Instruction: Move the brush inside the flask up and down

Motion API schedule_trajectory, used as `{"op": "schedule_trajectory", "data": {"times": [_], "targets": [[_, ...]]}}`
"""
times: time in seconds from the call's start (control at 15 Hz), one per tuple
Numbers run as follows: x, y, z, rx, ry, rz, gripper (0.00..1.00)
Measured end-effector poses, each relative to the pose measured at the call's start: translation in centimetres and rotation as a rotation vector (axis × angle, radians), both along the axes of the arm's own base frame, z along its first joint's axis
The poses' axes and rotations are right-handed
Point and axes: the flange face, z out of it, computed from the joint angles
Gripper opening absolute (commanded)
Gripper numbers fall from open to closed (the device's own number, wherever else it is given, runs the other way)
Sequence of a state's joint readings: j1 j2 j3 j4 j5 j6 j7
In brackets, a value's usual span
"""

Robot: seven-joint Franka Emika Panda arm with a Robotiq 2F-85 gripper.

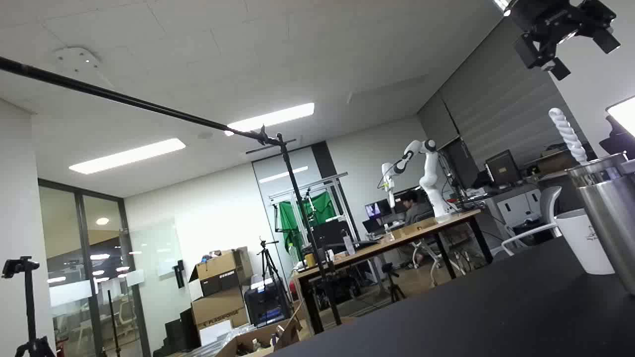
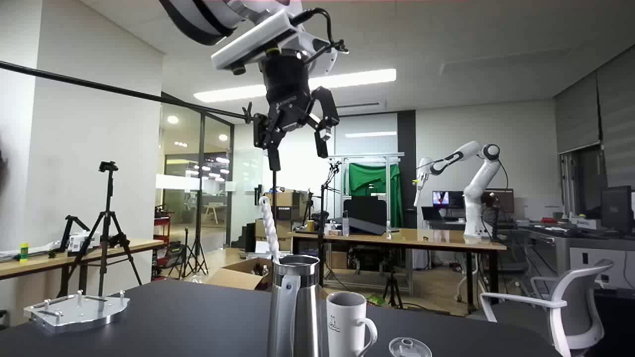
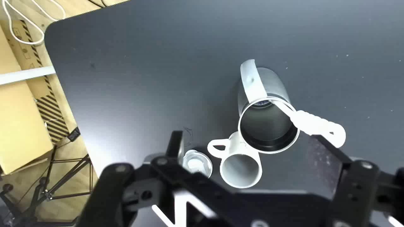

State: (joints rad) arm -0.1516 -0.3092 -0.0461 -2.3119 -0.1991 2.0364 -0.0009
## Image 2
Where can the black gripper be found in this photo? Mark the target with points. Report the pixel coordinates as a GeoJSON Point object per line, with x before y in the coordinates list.
{"type": "Point", "coordinates": [286, 85]}

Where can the white bottle brush blue head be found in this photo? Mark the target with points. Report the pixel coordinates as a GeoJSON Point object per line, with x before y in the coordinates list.
{"type": "Point", "coordinates": [269, 228]}

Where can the white black-striped robot arm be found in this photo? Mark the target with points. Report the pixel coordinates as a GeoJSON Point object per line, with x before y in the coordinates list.
{"type": "Point", "coordinates": [199, 16]}

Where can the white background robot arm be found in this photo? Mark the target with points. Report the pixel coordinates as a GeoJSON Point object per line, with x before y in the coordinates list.
{"type": "Point", "coordinates": [477, 184]}

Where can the stainless steel flask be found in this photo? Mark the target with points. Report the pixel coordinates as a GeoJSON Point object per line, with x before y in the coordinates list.
{"type": "Point", "coordinates": [306, 309]}

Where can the long ceiling light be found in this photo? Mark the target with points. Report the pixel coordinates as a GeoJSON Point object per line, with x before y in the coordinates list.
{"type": "Point", "coordinates": [358, 77]}

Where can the stacked cardboard boxes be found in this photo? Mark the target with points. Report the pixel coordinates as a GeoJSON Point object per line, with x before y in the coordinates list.
{"type": "Point", "coordinates": [286, 204]}

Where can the green screen backdrop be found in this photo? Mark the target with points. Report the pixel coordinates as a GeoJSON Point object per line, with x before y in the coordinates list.
{"type": "Point", "coordinates": [370, 178]}

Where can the thin black vertical stand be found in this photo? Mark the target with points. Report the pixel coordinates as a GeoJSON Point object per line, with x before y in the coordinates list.
{"type": "Point", "coordinates": [272, 210]}

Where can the black stand with white head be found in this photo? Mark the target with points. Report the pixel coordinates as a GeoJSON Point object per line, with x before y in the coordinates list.
{"type": "Point", "coordinates": [322, 230]}

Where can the black monitor on desk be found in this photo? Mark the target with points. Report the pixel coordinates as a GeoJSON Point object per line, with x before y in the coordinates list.
{"type": "Point", "coordinates": [366, 212]}

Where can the wooden desk black legs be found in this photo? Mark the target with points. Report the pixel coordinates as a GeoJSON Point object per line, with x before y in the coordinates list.
{"type": "Point", "coordinates": [409, 238]}

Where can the open cardboard box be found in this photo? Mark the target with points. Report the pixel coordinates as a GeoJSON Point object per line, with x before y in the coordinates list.
{"type": "Point", "coordinates": [235, 274]}

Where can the lit laptop screen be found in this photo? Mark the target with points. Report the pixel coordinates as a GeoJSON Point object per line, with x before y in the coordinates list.
{"type": "Point", "coordinates": [447, 198]}

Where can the folded black tripods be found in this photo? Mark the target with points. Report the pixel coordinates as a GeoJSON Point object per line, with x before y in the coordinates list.
{"type": "Point", "coordinates": [189, 254]}

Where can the short black tripod stand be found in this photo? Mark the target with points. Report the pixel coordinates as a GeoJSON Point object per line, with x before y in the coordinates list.
{"type": "Point", "coordinates": [394, 290]}

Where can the long black boom pole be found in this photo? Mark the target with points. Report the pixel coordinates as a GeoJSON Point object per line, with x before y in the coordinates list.
{"type": "Point", "coordinates": [100, 85]}

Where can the white ceramic mug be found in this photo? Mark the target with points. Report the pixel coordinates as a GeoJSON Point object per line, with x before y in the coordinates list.
{"type": "Point", "coordinates": [344, 327]}

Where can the clear round lid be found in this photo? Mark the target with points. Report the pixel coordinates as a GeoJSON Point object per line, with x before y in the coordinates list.
{"type": "Point", "coordinates": [409, 347]}

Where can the small black stand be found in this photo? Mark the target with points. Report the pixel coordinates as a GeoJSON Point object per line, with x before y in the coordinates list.
{"type": "Point", "coordinates": [68, 228]}

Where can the clear acrylic plate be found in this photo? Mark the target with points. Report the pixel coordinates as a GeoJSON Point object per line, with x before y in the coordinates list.
{"type": "Point", "coordinates": [72, 311]}

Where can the long wooden bench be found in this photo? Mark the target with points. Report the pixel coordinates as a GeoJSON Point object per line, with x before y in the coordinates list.
{"type": "Point", "coordinates": [40, 262]}

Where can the small green bottle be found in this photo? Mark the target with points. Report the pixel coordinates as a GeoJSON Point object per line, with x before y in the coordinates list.
{"type": "Point", "coordinates": [24, 252]}

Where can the grey lab counter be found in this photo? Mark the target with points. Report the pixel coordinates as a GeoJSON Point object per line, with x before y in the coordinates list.
{"type": "Point", "coordinates": [588, 248]}

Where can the dark computer monitor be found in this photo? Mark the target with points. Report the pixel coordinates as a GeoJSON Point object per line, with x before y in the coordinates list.
{"type": "Point", "coordinates": [616, 210]}

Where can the white office chair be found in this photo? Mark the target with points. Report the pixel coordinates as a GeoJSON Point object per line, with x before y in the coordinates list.
{"type": "Point", "coordinates": [576, 303]}

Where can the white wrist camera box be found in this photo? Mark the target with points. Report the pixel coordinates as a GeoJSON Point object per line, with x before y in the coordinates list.
{"type": "Point", "coordinates": [255, 40]}

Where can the tall black camera tripod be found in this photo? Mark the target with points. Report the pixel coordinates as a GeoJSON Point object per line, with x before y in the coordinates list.
{"type": "Point", "coordinates": [108, 224]}

